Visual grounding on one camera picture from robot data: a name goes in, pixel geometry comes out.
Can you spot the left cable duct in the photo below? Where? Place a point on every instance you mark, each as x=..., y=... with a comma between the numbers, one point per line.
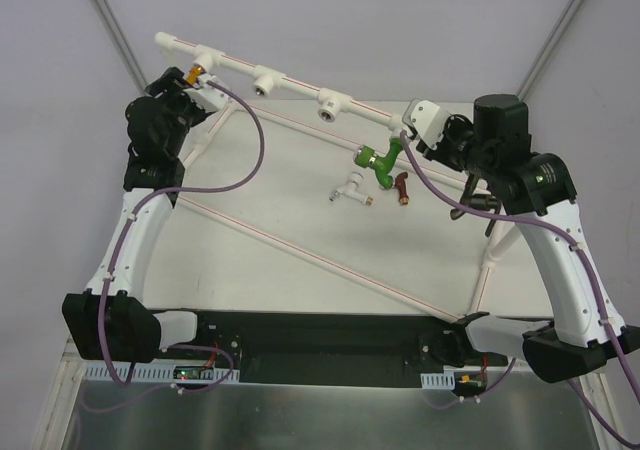
x=163, y=373

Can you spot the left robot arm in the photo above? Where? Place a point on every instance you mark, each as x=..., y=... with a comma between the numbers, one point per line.
x=108, y=319

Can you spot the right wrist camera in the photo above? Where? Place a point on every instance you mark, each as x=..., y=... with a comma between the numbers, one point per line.
x=427, y=120

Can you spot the right cable duct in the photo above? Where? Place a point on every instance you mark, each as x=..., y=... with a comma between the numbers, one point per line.
x=452, y=380

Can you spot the cable duct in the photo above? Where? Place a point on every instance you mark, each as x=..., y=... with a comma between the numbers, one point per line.
x=452, y=380
x=163, y=373

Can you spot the dark red faucet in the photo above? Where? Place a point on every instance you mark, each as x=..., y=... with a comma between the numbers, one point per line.
x=400, y=184

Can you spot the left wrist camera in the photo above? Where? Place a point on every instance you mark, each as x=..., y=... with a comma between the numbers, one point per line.
x=205, y=96

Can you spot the white faucet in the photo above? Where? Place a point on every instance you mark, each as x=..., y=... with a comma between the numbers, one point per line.
x=350, y=189

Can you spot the white pipe frame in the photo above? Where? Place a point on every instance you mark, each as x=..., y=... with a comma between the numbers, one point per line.
x=331, y=104

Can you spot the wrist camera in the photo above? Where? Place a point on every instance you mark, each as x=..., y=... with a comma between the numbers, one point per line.
x=205, y=96
x=427, y=120

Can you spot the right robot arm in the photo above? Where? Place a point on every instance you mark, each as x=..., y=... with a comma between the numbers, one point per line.
x=538, y=196

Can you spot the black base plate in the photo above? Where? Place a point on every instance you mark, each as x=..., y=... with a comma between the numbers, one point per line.
x=384, y=351

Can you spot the yellow faucet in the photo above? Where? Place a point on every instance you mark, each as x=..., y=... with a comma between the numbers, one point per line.
x=195, y=72

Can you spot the green faucet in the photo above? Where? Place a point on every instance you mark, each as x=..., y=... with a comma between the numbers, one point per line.
x=367, y=158

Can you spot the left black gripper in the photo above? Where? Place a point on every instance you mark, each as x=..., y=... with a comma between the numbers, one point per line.
x=167, y=85

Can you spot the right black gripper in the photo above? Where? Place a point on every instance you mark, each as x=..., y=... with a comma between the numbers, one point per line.
x=445, y=141

